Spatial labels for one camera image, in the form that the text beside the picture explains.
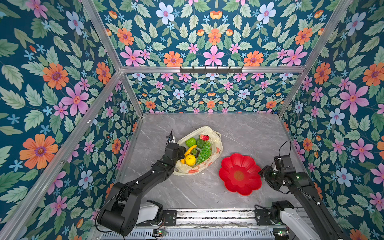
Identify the yellow fake lemon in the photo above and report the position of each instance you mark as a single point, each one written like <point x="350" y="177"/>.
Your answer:
<point x="190" y="160"/>

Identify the cream plastic fruit-print bag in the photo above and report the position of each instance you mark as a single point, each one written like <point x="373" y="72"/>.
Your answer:
<point x="217" y="149"/>

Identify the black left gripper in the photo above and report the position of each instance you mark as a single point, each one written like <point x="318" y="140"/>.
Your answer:
<point x="180" y="151"/>

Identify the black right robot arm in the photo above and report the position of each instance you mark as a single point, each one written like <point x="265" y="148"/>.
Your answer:
<point x="325" y="227"/>

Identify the red fake strawberry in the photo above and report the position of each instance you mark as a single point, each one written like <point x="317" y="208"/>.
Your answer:
<point x="204" y="138"/>

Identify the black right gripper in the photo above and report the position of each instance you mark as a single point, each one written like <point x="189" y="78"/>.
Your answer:
<point x="264" y="171"/>

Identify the yellow fake banana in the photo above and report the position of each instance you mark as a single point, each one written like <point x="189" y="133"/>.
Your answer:
<point x="183" y="161"/>

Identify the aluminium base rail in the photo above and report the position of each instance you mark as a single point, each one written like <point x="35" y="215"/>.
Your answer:
<point x="216" y="217"/>

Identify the black hook rail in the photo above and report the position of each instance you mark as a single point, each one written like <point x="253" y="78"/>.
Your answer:
<point x="211" y="70"/>

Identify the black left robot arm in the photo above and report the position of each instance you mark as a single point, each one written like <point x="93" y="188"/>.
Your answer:
<point x="123" y="209"/>

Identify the red flower-shaped plastic bowl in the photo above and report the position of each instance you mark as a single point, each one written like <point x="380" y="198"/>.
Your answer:
<point x="240" y="174"/>

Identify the green fake grapes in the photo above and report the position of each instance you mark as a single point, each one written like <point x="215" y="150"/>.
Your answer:
<point x="205" y="153"/>

